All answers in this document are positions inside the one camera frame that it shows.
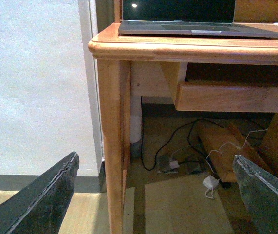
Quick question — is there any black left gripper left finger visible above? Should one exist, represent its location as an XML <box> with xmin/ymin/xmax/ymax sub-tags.
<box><xmin>0</xmin><ymin>152</ymin><xmax>79</xmax><ymax>234</ymax></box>

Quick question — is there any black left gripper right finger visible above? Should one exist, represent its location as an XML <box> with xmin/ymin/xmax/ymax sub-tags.
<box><xmin>233</xmin><ymin>155</ymin><xmax>278</xmax><ymax>234</ymax></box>

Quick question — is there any wooden keyboard tray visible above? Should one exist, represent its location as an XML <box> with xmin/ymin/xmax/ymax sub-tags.
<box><xmin>172</xmin><ymin>81</ymin><xmax>278</xmax><ymax>113</ymax></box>

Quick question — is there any white power adapter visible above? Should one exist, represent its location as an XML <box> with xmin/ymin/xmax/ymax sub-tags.
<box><xmin>203</xmin><ymin>175</ymin><xmax>219</xmax><ymax>190</ymax></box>

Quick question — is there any power strip on floor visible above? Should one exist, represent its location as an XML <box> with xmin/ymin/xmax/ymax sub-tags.
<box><xmin>158</xmin><ymin>155</ymin><xmax>203</xmax><ymax>174</ymax></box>

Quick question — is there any wooden desk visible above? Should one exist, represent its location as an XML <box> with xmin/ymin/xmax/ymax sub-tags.
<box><xmin>88</xmin><ymin>0</ymin><xmax>278</xmax><ymax>234</ymax></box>

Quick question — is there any grey open laptop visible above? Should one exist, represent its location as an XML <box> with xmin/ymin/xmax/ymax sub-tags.
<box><xmin>118</xmin><ymin>0</ymin><xmax>278</xmax><ymax>39</ymax></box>

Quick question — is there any black cable on floor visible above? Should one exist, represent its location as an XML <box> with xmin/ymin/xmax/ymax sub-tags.
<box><xmin>140</xmin><ymin>118</ymin><xmax>227</xmax><ymax>171</ymax></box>

